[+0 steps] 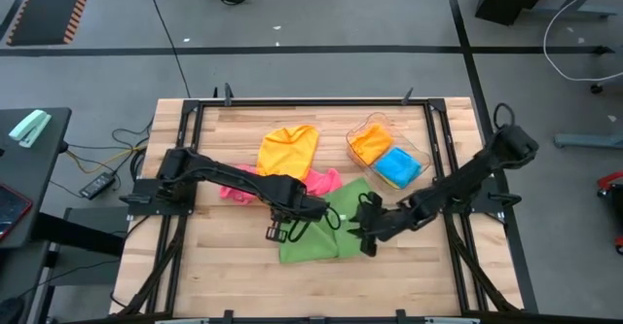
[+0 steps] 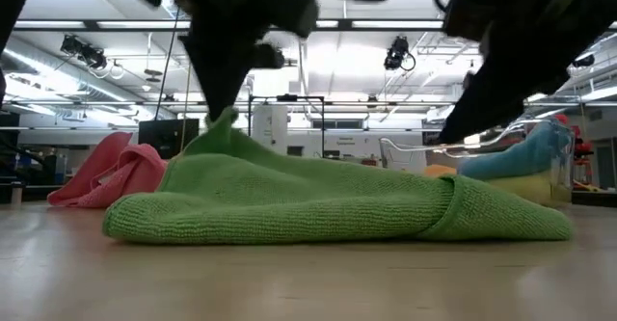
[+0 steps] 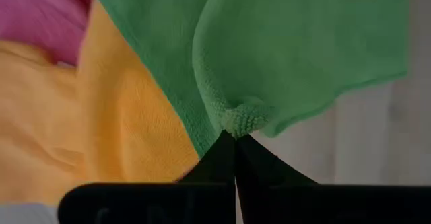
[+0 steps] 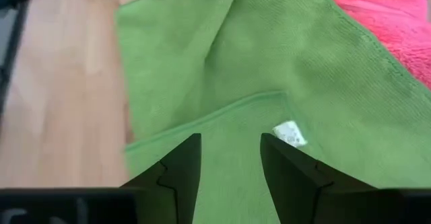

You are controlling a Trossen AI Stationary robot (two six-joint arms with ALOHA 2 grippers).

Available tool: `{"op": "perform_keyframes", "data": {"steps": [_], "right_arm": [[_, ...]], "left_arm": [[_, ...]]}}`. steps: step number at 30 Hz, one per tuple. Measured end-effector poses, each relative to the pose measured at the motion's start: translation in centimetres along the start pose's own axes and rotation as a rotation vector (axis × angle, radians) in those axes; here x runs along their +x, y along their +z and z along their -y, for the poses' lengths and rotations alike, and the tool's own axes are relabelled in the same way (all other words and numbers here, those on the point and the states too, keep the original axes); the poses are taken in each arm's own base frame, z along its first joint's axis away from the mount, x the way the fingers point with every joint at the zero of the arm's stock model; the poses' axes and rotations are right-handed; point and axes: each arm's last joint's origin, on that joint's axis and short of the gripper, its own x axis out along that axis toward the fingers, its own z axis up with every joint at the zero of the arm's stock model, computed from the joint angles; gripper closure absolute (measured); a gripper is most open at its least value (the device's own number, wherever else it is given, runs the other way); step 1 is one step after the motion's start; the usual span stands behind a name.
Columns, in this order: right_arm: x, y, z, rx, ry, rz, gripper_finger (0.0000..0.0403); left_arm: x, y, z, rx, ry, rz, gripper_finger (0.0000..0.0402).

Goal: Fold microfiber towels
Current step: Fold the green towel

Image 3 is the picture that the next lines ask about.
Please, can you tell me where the green microfiber towel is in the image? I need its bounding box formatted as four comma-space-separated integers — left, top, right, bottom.
86, 0, 411, 158

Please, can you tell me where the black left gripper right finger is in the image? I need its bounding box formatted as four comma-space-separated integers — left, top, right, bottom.
235, 135, 318, 224

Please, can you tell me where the pink microfiber towel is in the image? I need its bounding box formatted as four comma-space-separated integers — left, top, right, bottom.
0, 0, 94, 67

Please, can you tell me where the orange microfiber towel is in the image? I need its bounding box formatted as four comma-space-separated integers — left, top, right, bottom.
0, 0, 200, 207

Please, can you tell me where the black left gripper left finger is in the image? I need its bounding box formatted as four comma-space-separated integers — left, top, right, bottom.
175, 129, 236, 224

